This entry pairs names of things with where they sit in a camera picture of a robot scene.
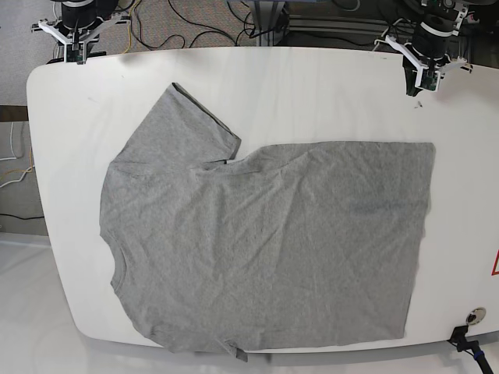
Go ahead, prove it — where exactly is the red warning triangle sticker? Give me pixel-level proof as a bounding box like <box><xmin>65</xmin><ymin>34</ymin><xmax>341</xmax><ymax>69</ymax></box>
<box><xmin>491</xmin><ymin>251</ymin><xmax>499</xmax><ymax>276</ymax></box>

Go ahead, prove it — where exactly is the yellow cable on floor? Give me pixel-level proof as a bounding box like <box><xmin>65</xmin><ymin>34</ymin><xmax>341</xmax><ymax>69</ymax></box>
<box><xmin>123</xmin><ymin>2</ymin><xmax>142</xmax><ymax>54</ymax></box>

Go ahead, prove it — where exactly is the grey t-shirt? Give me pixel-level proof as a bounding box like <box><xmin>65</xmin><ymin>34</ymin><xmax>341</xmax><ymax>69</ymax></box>
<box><xmin>100</xmin><ymin>83</ymin><xmax>436</xmax><ymax>360</ymax></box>

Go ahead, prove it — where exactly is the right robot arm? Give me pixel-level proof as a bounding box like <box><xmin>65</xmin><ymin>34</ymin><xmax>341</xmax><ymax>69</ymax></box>
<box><xmin>31</xmin><ymin>0</ymin><xmax>130</xmax><ymax>65</ymax></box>

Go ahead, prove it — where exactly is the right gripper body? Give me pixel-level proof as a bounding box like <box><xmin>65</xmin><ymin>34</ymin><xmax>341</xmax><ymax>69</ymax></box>
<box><xmin>32</xmin><ymin>12</ymin><xmax>127</xmax><ymax>65</ymax></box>

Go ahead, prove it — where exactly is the black clamp with cable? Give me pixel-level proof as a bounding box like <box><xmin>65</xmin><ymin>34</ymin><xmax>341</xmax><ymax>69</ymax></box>
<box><xmin>448</xmin><ymin>325</ymin><xmax>494</xmax><ymax>374</ymax></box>

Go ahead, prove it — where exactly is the aluminium frame stand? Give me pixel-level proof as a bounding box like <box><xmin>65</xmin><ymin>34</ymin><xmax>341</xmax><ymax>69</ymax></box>
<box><xmin>246</xmin><ymin>1</ymin><xmax>288</xmax><ymax>47</ymax></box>

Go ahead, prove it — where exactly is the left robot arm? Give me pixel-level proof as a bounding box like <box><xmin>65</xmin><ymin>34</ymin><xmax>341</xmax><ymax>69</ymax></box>
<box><xmin>373</xmin><ymin>1</ymin><xmax>471</xmax><ymax>97</ymax></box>

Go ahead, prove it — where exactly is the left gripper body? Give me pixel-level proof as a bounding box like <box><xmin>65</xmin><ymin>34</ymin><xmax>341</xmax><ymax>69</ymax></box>
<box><xmin>373</xmin><ymin>21</ymin><xmax>473</xmax><ymax>92</ymax></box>

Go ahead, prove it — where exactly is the silver table grommet right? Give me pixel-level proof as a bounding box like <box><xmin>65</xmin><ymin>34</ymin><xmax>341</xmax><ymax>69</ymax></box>
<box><xmin>465</xmin><ymin>307</ymin><xmax>487</xmax><ymax>326</ymax></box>

